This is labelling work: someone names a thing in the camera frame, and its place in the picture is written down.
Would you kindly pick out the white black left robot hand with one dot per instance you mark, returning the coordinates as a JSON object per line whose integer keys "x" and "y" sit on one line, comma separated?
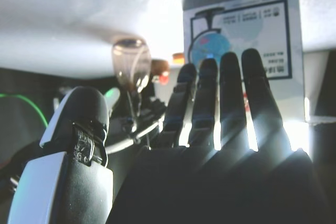
{"x": 210, "y": 182}

